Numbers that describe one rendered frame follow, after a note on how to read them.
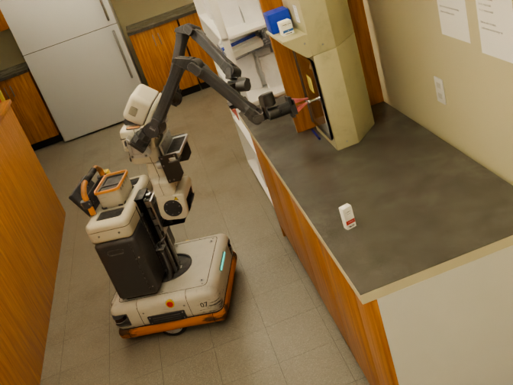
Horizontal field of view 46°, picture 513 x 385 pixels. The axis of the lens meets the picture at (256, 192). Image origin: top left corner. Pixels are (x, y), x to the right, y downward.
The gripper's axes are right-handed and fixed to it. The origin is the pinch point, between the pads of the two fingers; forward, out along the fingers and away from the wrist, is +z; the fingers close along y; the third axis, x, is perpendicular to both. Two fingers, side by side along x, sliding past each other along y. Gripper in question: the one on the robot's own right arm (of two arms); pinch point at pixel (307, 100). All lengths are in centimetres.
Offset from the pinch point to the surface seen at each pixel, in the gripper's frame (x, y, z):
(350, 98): -8.8, -4.6, 17.7
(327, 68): -13.6, 12.3, 10.2
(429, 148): -36, -32, 37
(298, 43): -16.4, 27.0, 0.5
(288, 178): -13.8, -28.2, -22.3
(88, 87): 483, 32, -143
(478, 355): -99, -90, 9
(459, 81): -56, -5, 48
